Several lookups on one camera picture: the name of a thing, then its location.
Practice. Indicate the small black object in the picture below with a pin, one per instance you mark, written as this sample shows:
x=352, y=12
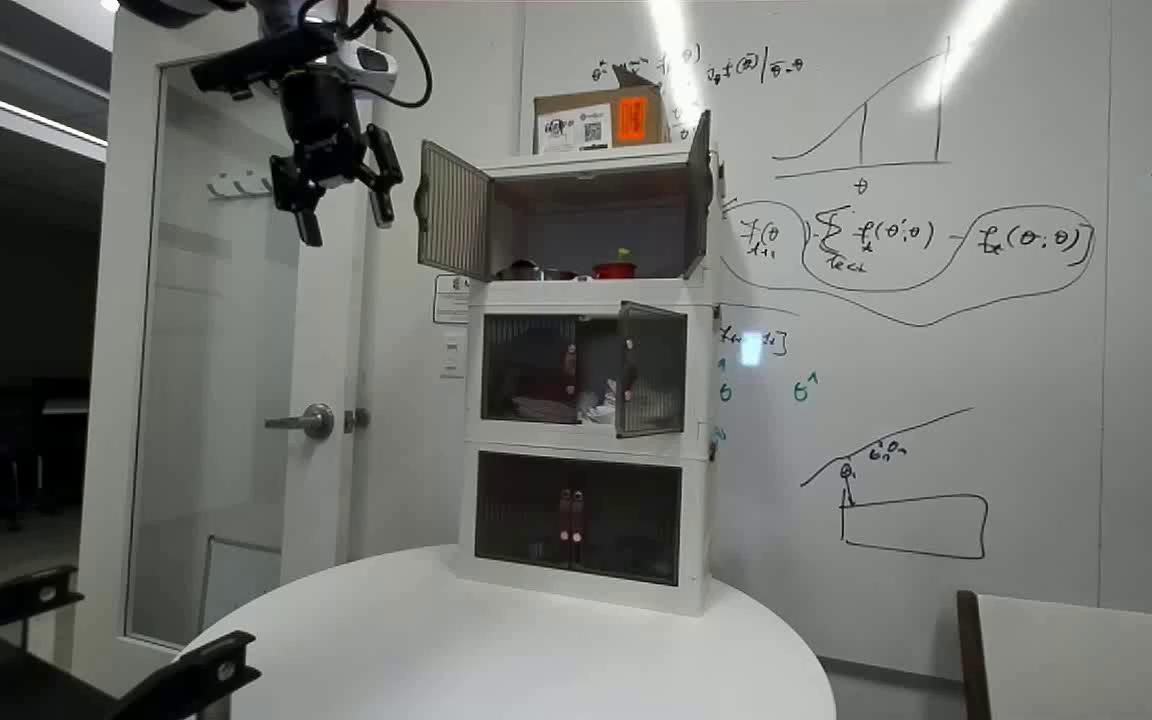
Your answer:
x=528, y=268

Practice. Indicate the black metal bar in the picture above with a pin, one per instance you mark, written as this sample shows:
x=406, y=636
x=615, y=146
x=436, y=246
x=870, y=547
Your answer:
x=198, y=675
x=9, y=603

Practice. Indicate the small white whiteboard card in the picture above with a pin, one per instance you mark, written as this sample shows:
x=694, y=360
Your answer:
x=755, y=345

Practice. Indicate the cardboard box with labels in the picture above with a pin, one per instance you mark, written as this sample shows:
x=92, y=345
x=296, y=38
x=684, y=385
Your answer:
x=596, y=122

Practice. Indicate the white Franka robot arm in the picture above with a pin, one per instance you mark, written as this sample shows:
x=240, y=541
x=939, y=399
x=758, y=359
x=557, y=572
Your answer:
x=268, y=63

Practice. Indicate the large wall whiteboard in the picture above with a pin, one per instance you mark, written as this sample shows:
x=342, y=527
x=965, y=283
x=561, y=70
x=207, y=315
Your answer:
x=1029, y=402

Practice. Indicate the white light switch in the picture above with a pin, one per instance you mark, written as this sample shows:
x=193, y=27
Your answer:
x=453, y=353

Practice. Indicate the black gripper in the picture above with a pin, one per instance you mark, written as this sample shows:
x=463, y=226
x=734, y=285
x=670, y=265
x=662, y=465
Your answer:
x=322, y=122

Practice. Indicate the silver door lock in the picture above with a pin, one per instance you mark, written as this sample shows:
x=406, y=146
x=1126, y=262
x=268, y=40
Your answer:
x=356, y=419

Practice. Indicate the white three-tier cabinet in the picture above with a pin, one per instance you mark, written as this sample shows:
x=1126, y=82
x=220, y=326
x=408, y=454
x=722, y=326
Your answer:
x=591, y=441

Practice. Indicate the white crumpled item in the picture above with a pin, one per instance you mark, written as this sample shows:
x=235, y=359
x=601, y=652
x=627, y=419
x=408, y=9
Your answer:
x=596, y=407

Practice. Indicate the white wall sign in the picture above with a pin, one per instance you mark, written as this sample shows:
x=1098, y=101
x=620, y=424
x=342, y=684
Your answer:
x=453, y=297

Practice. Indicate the white door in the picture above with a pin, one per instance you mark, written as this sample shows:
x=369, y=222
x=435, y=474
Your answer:
x=339, y=345

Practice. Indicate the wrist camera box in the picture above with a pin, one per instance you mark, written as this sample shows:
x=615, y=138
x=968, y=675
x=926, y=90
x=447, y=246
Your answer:
x=369, y=67

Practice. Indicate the wall coat hook rack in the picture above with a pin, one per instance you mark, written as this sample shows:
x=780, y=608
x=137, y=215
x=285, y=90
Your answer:
x=258, y=185

